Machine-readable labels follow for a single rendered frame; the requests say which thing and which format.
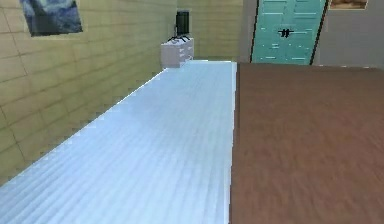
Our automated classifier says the black television set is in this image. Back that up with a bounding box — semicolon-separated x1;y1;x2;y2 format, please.
167;10;191;43

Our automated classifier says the white chest of drawers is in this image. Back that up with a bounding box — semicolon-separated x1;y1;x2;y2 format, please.
160;37;195;69

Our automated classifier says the blue framed wall picture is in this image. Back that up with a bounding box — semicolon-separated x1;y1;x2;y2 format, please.
19;0;84;38

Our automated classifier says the brown framed wall picture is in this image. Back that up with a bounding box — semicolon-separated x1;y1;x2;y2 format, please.
328;0;369;10

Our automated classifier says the turquoise room door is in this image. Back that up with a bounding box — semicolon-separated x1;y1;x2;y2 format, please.
250;0;330;66

